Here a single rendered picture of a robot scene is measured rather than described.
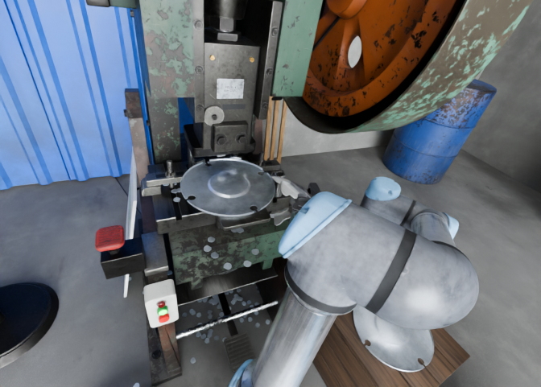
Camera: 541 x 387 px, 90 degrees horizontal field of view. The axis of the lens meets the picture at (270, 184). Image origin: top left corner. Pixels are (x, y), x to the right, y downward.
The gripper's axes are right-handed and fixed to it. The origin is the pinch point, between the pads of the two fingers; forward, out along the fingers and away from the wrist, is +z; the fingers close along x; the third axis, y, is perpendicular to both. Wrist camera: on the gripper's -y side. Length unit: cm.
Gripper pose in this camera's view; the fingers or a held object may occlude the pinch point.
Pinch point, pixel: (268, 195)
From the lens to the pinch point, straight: 83.4
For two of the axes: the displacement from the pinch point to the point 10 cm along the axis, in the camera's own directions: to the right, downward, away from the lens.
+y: -2.4, 5.5, -8.0
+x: -1.4, 8.0, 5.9
